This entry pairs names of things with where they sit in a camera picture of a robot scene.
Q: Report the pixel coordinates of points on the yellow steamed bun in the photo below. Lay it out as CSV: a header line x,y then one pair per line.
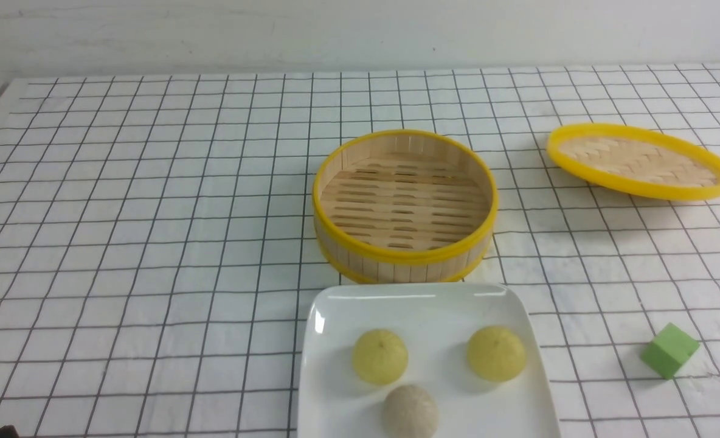
x,y
496,354
379,357

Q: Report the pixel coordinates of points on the white square plate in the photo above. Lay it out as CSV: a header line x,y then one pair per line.
x,y
435,321

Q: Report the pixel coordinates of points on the yellow steamed bun on plate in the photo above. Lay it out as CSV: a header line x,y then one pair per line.
x,y
496,354

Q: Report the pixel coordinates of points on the beige steamed bun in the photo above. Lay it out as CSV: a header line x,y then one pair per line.
x,y
410,411

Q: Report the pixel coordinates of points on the yellow rimmed bamboo steamer basket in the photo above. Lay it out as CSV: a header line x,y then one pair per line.
x,y
404,206

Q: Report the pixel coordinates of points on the yellow rimmed steamer lid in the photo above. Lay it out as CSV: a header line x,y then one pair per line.
x,y
636,161

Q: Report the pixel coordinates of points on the green foam cube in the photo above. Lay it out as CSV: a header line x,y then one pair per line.
x,y
669,351

